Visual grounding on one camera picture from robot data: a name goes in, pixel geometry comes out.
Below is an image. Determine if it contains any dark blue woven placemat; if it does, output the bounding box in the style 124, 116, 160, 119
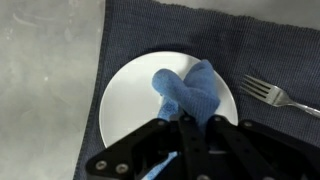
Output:
73, 0, 320, 180

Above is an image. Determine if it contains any white round plate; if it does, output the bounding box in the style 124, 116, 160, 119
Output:
98, 50, 239, 149

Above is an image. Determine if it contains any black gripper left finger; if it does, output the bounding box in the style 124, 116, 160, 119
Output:
84, 114, 214, 180

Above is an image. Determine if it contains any blue microfibre cloth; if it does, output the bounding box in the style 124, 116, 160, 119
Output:
142, 59, 222, 180

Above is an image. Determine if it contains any silver metal fork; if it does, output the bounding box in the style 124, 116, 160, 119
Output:
240, 73, 320, 120

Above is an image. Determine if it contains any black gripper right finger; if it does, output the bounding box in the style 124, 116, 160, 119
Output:
206, 114, 320, 180

